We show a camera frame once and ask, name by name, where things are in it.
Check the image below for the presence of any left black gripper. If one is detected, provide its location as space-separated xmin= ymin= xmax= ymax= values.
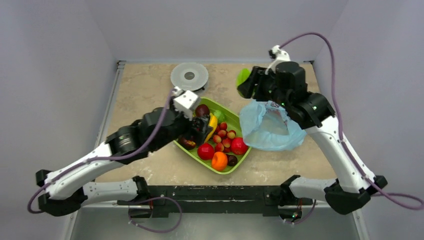
xmin=151 ymin=96 xmax=213 ymax=152

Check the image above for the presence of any green fake leaf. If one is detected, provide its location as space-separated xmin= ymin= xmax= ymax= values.
xmin=235 ymin=68 xmax=251 ymax=88

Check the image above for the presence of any dark red yellow fake fruit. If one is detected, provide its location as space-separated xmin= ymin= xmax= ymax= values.
xmin=177 ymin=137 xmax=197 ymax=151

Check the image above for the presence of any dark fake grape bunch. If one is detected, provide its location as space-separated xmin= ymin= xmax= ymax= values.
xmin=190 ymin=117 xmax=209 ymax=138

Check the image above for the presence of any red fake pomegranate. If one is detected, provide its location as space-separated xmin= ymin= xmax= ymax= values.
xmin=197 ymin=143 xmax=215 ymax=161

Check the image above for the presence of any light blue plastic bag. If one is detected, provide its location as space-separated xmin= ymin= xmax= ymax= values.
xmin=239 ymin=100 xmax=307 ymax=152

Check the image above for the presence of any orange fake fruit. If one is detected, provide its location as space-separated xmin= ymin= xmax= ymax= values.
xmin=211 ymin=151 xmax=228 ymax=172

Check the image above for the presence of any red fake apple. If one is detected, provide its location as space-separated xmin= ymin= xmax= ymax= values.
xmin=230 ymin=137 xmax=249 ymax=155

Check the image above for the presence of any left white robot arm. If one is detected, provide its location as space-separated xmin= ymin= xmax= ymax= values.
xmin=34 ymin=107 xmax=216 ymax=217

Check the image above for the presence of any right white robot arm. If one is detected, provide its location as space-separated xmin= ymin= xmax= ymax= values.
xmin=236 ymin=61 xmax=388 ymax=215

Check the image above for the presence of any dark red fake mango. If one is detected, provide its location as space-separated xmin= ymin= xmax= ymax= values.
xmin=194 ymin=104 xmax=210 ymax=117

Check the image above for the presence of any green fake cabbage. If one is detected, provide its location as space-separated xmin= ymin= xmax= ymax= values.
xmin=212 ymin=110 xmax=226 ymax=125

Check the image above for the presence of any red fake cherry bunch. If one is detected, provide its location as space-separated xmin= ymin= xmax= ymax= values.
xmin=211 ymin=121 xmax=237 ymax=153

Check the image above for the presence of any dark brown fake fig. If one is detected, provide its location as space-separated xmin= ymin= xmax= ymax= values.
xmin=226 ymin=154 xmax=238 ymax=167

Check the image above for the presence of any white filament spool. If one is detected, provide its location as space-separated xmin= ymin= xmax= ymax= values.
xmin=170 ymin=62 xmax=209 ymax=92

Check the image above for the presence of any green plastic tray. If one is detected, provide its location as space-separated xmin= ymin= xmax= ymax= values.
xmin=174 ymin=97 xmax=251 ymax=175

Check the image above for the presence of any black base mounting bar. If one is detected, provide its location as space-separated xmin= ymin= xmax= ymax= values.
xmin=117 ymin=185 xmax=313 ymax=218

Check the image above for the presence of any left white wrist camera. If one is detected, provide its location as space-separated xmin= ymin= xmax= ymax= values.
xmin=172 ymin=86 xmax=201 ymax=121

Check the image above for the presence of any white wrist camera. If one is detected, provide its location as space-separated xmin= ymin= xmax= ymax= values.
xmin=172 ymin=86 xmax=201 ymax=121
xmin=264 ymin=45 xmax=291 ymax=75

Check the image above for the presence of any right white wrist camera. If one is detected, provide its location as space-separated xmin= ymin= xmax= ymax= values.
xmin=264 ymin=45 xmax=291 ymax=75

